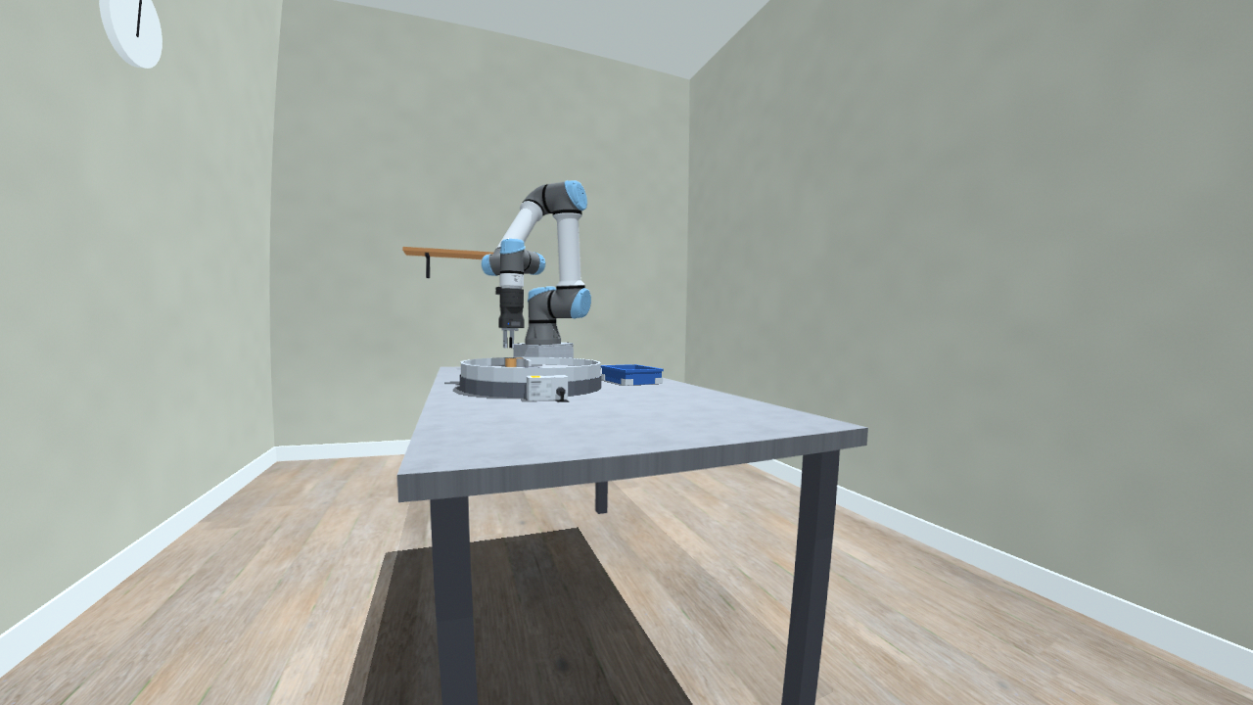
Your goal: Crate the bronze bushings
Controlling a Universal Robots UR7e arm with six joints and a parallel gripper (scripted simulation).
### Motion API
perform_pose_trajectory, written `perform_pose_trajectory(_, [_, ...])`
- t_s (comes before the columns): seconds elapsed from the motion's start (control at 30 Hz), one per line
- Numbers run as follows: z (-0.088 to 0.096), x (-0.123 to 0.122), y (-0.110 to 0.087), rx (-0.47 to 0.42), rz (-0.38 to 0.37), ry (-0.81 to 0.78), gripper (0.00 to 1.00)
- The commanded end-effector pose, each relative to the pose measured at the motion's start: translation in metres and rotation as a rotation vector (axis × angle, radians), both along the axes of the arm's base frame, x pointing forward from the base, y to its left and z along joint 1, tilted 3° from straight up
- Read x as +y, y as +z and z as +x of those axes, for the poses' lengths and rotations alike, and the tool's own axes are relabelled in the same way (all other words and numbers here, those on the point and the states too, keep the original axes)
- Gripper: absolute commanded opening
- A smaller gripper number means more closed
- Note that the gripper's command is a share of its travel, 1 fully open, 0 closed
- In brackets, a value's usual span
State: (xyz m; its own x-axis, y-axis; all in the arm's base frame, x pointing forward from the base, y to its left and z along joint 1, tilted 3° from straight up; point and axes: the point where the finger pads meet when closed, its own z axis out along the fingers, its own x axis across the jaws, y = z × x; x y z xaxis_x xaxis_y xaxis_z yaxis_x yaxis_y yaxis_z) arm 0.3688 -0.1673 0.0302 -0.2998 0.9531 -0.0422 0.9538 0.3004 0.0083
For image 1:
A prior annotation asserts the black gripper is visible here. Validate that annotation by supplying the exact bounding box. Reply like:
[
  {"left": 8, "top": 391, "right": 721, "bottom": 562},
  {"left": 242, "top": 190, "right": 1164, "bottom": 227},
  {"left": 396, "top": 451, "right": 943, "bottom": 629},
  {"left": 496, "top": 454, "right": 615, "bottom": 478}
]
[{"left": 495, "top": 273, "right": 525, "bottom": 349}]

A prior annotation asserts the blue open crate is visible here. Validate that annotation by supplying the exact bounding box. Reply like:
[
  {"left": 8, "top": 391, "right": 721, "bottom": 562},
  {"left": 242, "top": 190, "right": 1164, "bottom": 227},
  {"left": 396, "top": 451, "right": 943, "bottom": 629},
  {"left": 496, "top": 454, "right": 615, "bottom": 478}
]
[{"left": 601, "top": 364, "right": 664, "bottom": 386}]

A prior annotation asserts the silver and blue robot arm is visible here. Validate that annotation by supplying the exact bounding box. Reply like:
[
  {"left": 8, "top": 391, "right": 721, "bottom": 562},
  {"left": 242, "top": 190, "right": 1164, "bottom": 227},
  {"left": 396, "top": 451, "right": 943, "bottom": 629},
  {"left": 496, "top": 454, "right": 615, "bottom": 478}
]
[{"left": 482, "top": 180, "right": 591, "bottom": 346}]

